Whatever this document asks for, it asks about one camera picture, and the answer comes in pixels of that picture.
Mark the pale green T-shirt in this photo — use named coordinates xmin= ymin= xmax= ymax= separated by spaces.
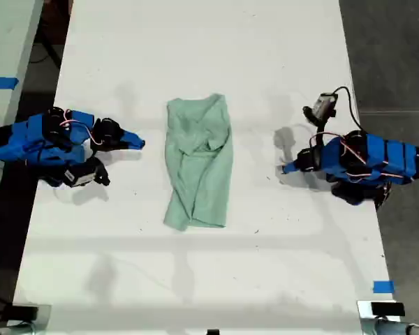
xmin=163 ymin=92 xmax=233 ymax=232

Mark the white side table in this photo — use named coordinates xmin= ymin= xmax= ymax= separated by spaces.
xmin=0 ymin=0 xmax=45 ymax=228

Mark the short blue tape strip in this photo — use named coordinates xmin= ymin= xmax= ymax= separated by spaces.
xmin=372 ymin=280 xmax=396 ymax=295

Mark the small black box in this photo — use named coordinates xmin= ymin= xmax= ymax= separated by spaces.
xmin=370 ymin=301 xmax=406 ymax=318
xmin=10 ymin=304 xmax=40 ymax=320

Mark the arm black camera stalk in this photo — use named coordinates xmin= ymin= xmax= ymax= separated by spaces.
xmin=302 ymin=105 xmax=337 ymax=147
xmin=86 ymin=156 xmax=111 ymax=186

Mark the arm camera box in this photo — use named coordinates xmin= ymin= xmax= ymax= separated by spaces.
xmin=64 ymin=166 xmax=97 ymax=188
xmin=311 ymin=91 xmax=338 ymax=117

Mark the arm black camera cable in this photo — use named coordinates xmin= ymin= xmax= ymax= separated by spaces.
xmin=332 ymin=86 xmax=365 ymax=135

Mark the thin dark floor cable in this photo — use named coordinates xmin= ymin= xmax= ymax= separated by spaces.
xmin=29 ymin=31 xmax=63 ymax=66

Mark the silver metal bracket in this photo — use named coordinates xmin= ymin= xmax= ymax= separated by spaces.
xmin=356 ymin=299 xmax=410 ymax=335

